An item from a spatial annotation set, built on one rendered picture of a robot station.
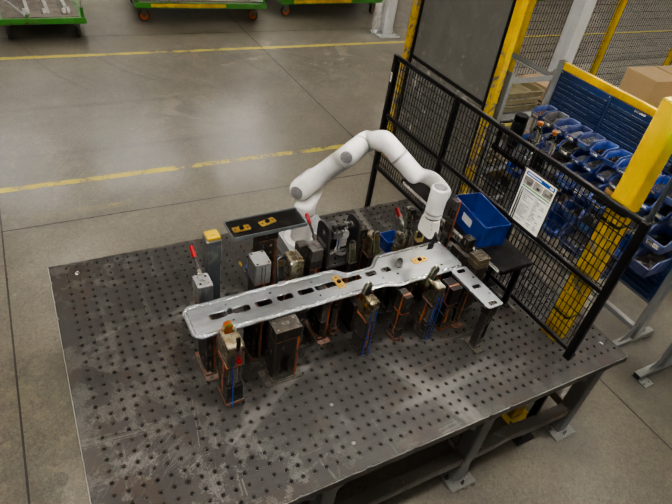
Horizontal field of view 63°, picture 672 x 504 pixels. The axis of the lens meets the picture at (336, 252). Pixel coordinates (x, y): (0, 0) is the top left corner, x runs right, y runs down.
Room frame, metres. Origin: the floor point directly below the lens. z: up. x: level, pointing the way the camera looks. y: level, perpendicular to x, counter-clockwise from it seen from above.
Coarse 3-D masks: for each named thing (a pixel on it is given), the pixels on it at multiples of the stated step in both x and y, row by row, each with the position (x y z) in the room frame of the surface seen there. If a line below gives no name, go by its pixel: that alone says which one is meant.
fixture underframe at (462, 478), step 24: (576, 384) 2.07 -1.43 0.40; (552, 408) 2.02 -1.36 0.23; (576, 408) 2.04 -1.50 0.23; (480, 432) 1.60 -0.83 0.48; (504, 432) 1.80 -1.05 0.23; (528, 432) 1.87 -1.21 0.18; (552, 432) 2.02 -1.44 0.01; (456, 456) 1.61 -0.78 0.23; (408, 480) 1.44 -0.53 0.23; (456, 480) 1.60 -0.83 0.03
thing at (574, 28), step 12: (576, 0) 6.23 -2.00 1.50; (588, 0) 6.14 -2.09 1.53; (576, 12) 6.19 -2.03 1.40; (588, 12) 6.18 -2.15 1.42; (576, 24) 6.14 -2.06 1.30; (564, 36) 6.21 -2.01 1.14; (576, 36) 6.16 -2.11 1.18; (564, 48) 6.17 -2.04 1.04; (576, 48) 6.20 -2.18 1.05; (552, 60) 6.24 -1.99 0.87
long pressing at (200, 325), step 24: (384, 264) 2.09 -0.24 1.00; (408, 264) 2.13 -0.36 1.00; (432, 264) 2.16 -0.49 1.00; (456, 264) 2.19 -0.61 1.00; (264, 288) 1.78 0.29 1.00; (288, 288) 1.81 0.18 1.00; (312, 288) 1.84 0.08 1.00; (336, 288) 1.86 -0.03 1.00; (360, 288) 1.89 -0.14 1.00; (192, 312) 1.57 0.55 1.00; (216, 312) 1.59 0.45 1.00; (240, 312) 1.62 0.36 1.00; (264, 312) 1.64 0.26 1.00; (288, 312) 1.67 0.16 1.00; (192, 336) 1.45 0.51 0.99
